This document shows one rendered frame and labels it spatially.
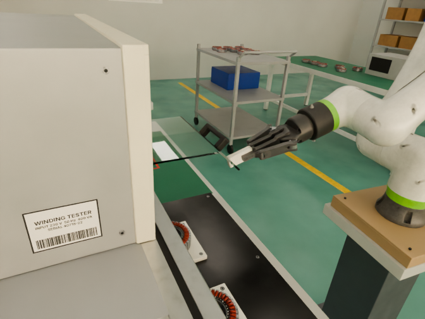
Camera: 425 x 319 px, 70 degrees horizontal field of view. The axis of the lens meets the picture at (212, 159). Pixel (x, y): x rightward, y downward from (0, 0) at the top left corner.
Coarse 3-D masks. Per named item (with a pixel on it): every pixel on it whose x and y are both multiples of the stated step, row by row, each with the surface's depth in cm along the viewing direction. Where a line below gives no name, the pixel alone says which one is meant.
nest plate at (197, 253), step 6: (180, 222) 88; (192, 234) 84; (192, 240) 82; (192, 246) 80; (198, 246) 80; (192, 252) 78; (198, 252) 78; (204, 252) 78; (192, 258) 76; (198, 258) 76; (204, 258) 77
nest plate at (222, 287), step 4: (224, 284) 69; (212, 288) 68; (216, 288) 68; (220, 288) 68; (224, 288) 68; (224, 292) 67; (228, 292) 67; (232, 296) 67; (240, 312) 63; (240, 316) 62; (244, 316) 62
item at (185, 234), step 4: (176, 224) 81; (180, 224) 81; (176, 228) 81; (180, 228) 80; (184, 228) 80; (188, 228) 81; (180, 232) 80; (184, 232) 79; (188, 232) 79; (180, 236) 80; (184, 236) 78; (188, 236) 78; (184, 240) 76; (188, 240) 77; (188, 244) 77; (188, 248) 78
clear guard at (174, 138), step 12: (156, 120) 81; (168, 120) 82; (180, 120) 82; (156, 132) 74; (168, 132) 74; (180, 132) 75; (192, 132) 75; (156, 144) 68; (168, 144) 68; (180, 144) 68; (192, 144) 69; (204, 144) 69; (156, 156) 62; (168, 156) 63; (180, 156) 63; (192, 156) 64
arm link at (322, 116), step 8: (312, 104) 79; (320, 104) 80; (304, 112) 80; (312, 112) 79; (320, 112) 79; (328, 112) 79; (312, 120) 78; (320, 120) 78; (328, 120) 79; (312, 128) 80; (320, 128) 79; (328, 128) 80; (312, 136) 82; (320, 136) 81
